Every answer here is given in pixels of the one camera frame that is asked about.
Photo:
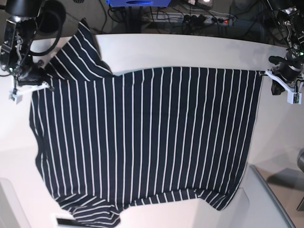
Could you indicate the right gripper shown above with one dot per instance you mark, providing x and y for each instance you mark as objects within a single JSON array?
[{"x": 32, "y": 74}]

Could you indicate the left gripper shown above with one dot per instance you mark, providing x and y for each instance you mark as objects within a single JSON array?
[{"x": 287, "y": 70}]

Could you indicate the navy white striped t-shirt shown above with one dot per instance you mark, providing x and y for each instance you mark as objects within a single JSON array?
[{"x": 107, "y": 142}]

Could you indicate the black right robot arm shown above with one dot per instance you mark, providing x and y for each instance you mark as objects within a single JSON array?
[{"x": 27, "y": 19}]

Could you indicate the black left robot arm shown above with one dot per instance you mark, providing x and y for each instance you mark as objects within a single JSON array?
[{"x": 288, "y": 16}]

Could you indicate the black round stand base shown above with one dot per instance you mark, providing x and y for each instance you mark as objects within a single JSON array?
[{"x": 52, "y": 14}]

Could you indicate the blue box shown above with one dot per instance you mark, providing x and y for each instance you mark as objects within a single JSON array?
[{"x": 137, "y": 3}]

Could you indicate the white power strip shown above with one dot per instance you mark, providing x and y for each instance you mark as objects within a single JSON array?
[{"x": 199, "y": 19}]

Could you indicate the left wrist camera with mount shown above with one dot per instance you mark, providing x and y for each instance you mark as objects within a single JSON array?
[{"x": 294, "y": 94}]

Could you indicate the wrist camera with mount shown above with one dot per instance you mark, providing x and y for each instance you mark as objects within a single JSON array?
[
  {"x": 17, "y": 92},
  {"x": 294, "y": 94}
]

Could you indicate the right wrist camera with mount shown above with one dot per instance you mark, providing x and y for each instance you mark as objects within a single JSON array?
[{"x": 17, "y": 92}]

